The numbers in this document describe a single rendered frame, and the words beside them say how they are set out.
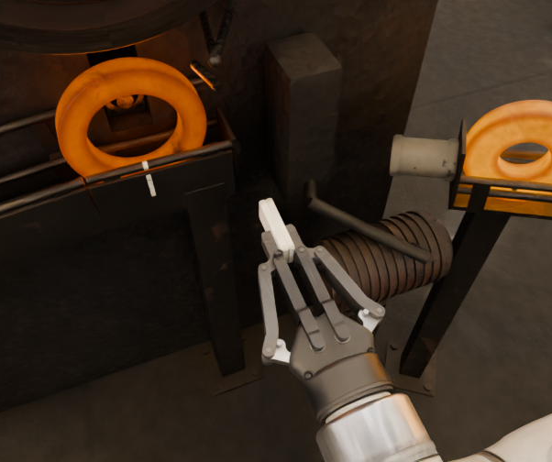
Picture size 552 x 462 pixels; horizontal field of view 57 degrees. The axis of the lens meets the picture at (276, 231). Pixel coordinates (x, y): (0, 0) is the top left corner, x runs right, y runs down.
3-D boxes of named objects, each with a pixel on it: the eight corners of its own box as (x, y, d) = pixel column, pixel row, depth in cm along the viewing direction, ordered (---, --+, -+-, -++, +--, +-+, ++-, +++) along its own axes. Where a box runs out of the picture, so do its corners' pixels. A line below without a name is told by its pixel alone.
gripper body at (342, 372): (310, 437, 47) (274, 347, 52) (391, 404, 49) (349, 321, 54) (319, 416, 41) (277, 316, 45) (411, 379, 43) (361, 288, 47)
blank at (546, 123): (473, 93, 65) (473, 110, 63) (609, 101, 61) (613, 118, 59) (454, 181, 77) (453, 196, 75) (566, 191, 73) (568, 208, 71)
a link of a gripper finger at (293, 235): (300, 264, 52) (326, 255, 53) (282, 225, 55) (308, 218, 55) (299, 270, 53) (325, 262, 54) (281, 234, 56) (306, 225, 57)
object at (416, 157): (391, 156, 78) (395, 126, 73) (453, 161, 76) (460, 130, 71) (388, 183, 74) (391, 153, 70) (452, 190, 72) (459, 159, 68)
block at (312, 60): (262, 164, 88) (259, 36, 69) (305, 152, 89) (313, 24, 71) (285, 207, 81) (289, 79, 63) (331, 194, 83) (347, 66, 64)
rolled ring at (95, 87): (199, 55, 58) (192, 40, 60) (32, 91, 54) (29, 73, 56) (215, 170, 73) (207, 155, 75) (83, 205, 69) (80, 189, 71)
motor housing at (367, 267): (296, 364, 124) (306, 226, 82) (376, 335, 129) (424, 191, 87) (318, 413, 116) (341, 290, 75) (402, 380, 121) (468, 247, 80)
